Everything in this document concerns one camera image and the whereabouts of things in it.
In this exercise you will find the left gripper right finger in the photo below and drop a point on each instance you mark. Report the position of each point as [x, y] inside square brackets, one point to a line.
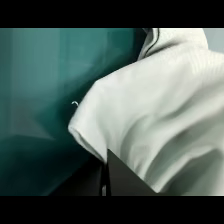
[125, 178]

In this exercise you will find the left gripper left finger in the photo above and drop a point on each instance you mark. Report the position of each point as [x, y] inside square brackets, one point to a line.
[86, 182]

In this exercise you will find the white shirt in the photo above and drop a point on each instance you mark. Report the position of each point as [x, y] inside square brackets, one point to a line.
[156, 110]

